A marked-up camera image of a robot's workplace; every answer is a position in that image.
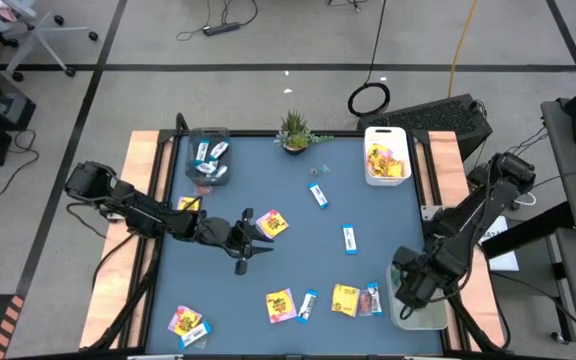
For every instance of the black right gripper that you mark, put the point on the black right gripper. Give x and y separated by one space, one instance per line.
420 287

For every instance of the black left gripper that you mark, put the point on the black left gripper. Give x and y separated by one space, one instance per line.
218 232

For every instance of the Hershey's white blue candy bar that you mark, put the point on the Hershey's white blue candy bar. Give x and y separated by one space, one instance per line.
219 149
207 168
318 195
374 299
221 171
307 306
350 239
202 150
195 334

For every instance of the red gummy candy packet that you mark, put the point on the red gummy candy packet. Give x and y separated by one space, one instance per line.
364 303
203 190

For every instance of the teal gummy candy packet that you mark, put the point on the teal gummy candy packet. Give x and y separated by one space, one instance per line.
320 170

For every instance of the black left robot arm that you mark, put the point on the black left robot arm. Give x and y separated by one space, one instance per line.
138 212

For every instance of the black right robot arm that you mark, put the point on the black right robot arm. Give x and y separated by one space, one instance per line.
478 207

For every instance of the light grey plastic bin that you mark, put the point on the light grey plastic bin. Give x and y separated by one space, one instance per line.
433 320

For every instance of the grey metal mounting plate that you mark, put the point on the grey metal mounting plate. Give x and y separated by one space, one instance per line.
429 213

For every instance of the white paper sheet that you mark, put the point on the white paper sheet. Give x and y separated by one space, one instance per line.
507 261

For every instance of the potted succulent plant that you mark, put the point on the potted succulent plant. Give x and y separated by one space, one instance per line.
295 140

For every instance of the dark transparent plastic bin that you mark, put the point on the dark transparent plastic bin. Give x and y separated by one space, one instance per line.
191 145

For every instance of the black power adapter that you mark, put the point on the black power adapter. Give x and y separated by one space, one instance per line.
475 175

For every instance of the wooden side board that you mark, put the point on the wooden side board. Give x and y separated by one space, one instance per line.
445 150
105 310

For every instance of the white plastic bin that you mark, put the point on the white plastic bin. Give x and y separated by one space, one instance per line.
404 145

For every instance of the black equipment case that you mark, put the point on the black equipment case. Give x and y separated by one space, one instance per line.
433 117

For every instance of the grey desk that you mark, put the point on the grey desk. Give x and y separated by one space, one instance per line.
575 162

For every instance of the black power strip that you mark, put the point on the black power strip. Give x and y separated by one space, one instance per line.
221 28

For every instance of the white office chair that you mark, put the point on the white office chair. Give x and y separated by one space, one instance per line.
38 32

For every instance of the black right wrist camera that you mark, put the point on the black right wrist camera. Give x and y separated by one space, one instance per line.
404 259

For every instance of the black table frame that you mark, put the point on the black table frame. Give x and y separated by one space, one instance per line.
253 133

